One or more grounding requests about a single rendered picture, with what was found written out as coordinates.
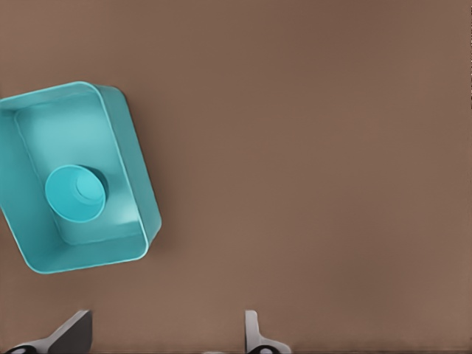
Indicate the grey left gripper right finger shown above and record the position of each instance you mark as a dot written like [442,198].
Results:
[252,333]

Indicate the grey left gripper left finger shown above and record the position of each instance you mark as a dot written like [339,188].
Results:
[70,335]

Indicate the teal cup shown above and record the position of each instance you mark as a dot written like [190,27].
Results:
[73,199]

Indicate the teal plastic box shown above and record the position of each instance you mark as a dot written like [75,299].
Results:
[121,155]

